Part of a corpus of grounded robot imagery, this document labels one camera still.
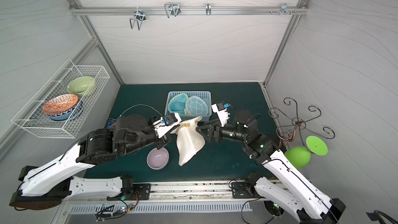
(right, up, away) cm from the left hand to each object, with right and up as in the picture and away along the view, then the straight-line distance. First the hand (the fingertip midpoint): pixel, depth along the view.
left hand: (176, 124), depth 56 cm
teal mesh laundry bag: (-6, +5, +49) cm, 50 cm away
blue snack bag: (-47, -6, +37) cm, 60 cm away
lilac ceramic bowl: (-15, -24, +28) cm, 40 cm away
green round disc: (+51, -8, 0) cm, 52 cm away
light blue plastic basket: (+12, +11, +52) cm, 54 cm away
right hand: (+9, -2, +7) cm, 11 cm away
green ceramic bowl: (-49, +16, +17) cm, 55 cm away
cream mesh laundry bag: (+5, -7, +3) cm, 9 cm away
